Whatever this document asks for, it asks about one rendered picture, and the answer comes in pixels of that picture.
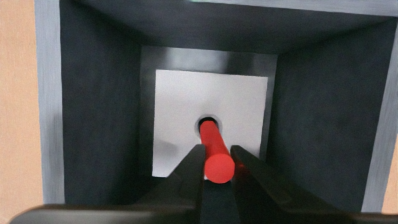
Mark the white square plate with hole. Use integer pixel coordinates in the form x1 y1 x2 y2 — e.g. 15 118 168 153
153 69 268 177

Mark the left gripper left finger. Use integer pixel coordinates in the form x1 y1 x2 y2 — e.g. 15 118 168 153
6 144 206 224

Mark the red peg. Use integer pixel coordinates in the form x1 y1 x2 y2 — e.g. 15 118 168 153
200 121 235 184

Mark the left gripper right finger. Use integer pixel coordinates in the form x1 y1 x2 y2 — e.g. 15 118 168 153
230 145 398 224

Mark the dark grey open box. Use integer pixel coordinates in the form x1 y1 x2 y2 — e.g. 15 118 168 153
34 0 398 212

